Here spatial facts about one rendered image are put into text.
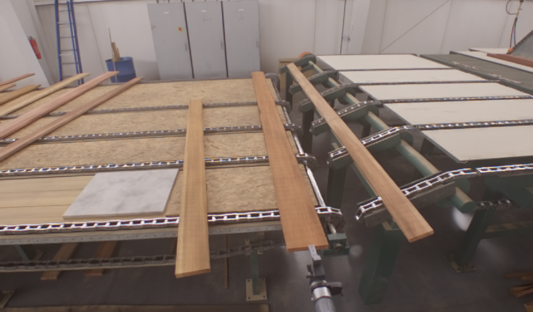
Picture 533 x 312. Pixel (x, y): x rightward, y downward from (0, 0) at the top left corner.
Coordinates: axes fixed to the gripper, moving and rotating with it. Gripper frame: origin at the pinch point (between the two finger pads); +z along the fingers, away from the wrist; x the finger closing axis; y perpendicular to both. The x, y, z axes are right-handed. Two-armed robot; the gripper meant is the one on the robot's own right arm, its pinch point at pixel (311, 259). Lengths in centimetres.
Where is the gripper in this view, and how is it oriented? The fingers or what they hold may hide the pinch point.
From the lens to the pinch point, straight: 134.5
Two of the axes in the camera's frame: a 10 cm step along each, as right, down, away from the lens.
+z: -1.0, -4.7, 8.8
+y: -10.0, 0.6, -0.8
